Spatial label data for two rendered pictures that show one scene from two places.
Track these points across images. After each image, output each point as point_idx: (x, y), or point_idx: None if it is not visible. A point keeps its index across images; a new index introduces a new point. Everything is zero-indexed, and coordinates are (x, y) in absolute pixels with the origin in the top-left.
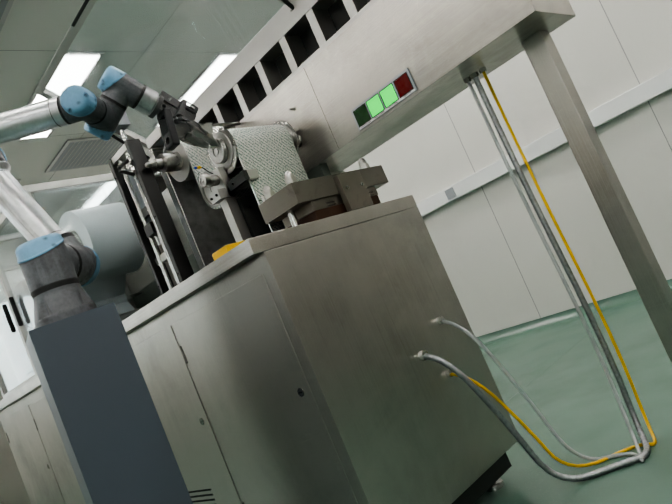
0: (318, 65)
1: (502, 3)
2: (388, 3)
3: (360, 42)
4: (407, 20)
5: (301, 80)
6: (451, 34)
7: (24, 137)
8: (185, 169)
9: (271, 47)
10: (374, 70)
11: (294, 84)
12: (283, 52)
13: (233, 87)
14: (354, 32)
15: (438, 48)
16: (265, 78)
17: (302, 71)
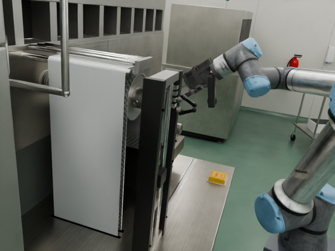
0: (114, 46)
1: (157, 70)
2: (142, 41)
3: (131, 50)
4: (143, 55)
5: (103, 47)
6: (149, 71)
7: (324, 96)
8: (138, 108)
9: (94, 4)
10: (130, 68)
11: (99, 46)
12: (99, 16)
13: (51, 2)
14: (131, 42)
15: (145, 74)
16: (82, 23)
17: (106, 42)
